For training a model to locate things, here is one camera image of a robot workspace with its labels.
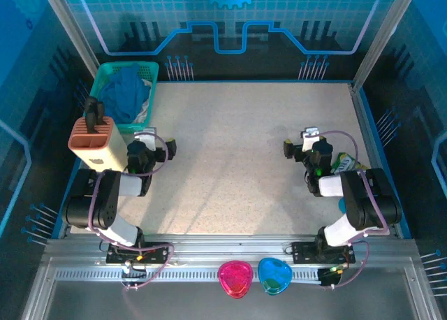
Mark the blue t-shirt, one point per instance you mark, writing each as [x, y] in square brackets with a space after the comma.
[122, 93]

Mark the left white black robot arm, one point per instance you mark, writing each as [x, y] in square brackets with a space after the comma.
[104, 197]

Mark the green yellow snack packet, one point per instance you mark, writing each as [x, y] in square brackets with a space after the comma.
[345, 163]

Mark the brown cream knife block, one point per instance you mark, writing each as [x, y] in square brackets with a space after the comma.
[104, 149]

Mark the white t-shirt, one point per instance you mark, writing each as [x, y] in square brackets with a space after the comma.
[145, 110]

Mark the blue round disc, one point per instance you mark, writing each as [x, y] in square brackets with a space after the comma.
[342, 206]

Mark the teal plastic laundry basket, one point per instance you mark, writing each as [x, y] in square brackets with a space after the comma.
[146, 68]

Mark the small black controller board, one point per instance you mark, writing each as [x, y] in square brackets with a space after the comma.
[328, 277]
[134, 272]

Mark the blue heart-shaped container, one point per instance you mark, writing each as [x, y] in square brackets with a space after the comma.
[275, 276]

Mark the pink heart-shaped container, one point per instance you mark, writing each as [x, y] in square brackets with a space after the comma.
[235, 278]

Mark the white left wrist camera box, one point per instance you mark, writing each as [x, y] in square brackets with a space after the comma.
[146, 137]

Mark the aluminium frame rail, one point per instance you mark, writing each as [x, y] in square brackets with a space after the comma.
[223, 246]

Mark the aluminium frame post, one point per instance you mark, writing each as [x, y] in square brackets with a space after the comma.
[384, 37]
[70, 30]

